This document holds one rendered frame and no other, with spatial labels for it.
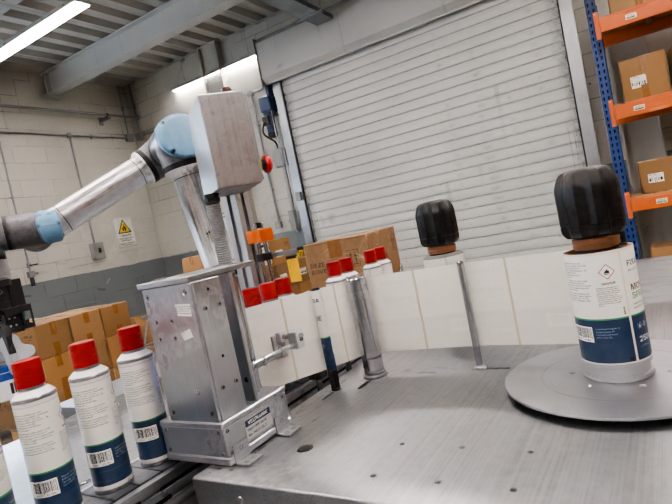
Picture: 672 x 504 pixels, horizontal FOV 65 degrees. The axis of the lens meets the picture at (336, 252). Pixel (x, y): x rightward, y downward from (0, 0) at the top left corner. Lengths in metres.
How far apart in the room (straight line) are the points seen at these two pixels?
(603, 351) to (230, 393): 0.50
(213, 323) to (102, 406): 0.18
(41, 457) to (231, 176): 0.59
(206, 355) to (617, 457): 0.49
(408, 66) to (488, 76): 0.82
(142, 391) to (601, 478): 0.59
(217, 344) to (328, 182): 5.40
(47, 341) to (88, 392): 3.60
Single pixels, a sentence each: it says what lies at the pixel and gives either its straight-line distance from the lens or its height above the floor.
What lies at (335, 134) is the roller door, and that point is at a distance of 6.05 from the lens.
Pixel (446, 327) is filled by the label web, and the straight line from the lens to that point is 0.96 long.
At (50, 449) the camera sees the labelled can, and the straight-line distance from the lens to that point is 0.77.
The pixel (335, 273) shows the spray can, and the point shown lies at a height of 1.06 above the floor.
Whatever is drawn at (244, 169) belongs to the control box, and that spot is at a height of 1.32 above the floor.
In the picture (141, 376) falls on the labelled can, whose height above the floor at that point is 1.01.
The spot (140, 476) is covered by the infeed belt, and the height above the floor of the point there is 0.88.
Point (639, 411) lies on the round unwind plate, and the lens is 0.72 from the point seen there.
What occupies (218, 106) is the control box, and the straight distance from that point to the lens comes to 1.11.
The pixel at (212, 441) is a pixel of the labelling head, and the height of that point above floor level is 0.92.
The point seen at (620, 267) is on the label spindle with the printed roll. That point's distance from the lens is 0.77.
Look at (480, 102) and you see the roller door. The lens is 5.46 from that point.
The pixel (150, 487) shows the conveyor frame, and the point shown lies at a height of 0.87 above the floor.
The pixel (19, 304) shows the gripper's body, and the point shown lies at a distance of 1.35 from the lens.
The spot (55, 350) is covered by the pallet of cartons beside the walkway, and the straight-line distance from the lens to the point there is 4.42.
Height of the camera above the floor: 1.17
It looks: 3 degrees down
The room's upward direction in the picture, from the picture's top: 12 degrees counter-clockwise
